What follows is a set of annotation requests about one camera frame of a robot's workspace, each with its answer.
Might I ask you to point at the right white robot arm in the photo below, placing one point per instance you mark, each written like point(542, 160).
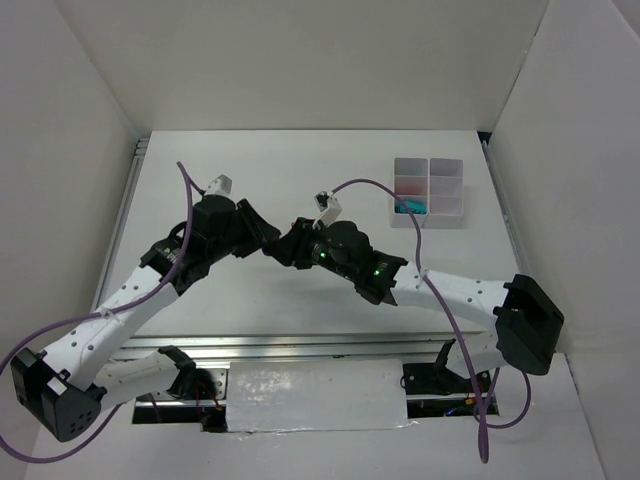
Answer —
point(521, 324)

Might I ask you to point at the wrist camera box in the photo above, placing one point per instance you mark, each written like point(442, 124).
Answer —
point(221, 186)
point(329, 209)

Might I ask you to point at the white foil-taped panel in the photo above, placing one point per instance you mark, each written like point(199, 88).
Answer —
point(327, 395)

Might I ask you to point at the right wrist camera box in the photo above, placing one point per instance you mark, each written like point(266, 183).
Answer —
point(329, 209)

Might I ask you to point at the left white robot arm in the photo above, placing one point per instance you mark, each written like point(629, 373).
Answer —
point(72, 380)

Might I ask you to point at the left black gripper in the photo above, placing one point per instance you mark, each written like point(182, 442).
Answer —
point(245, 226)

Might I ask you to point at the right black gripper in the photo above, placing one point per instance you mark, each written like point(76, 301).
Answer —
point(298, 244)

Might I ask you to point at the white compartment organizer tray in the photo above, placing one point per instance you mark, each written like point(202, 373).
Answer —
point(432, 189)

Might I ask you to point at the teal lego plate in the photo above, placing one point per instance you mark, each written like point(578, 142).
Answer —
point(409, 206)

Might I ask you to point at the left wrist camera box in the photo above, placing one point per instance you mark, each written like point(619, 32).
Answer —
point(221, 186)

